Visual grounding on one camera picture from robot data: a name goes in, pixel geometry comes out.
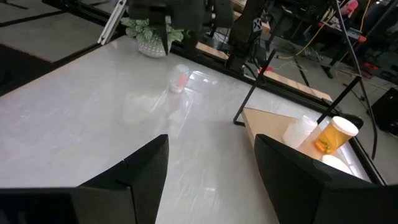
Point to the orange pill bottle white cap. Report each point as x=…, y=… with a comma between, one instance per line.
x=334, y=137

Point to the clear pill bottle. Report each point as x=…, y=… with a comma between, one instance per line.
x=297, y=132

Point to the black case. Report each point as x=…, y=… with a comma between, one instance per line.
x=385, y=112

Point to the clear bottle with pink pills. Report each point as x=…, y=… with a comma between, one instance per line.
x=179, y=79

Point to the green potted artificial plant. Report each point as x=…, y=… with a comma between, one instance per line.
x=149, y=48

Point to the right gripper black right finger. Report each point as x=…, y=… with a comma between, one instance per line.
x=311, y=199

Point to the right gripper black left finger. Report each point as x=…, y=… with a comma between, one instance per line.
x=93, y=202

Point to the wooden shelf with black frame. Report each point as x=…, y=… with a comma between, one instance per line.
x=267, y=124

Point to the silver aluminium extrusion rail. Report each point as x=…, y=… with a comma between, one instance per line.
x=112, y=21

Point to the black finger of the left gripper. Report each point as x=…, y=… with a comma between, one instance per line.
x=161, y=34
x=166, y=37

